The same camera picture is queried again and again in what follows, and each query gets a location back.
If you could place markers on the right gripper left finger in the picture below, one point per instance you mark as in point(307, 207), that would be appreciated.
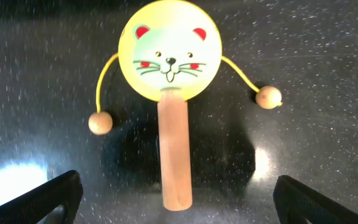
point(36, 202)

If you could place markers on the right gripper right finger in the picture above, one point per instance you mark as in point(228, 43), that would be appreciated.
point(306, 208)

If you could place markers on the yellow rattle drum toy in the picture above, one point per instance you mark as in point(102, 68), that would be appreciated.
point(172, 140)

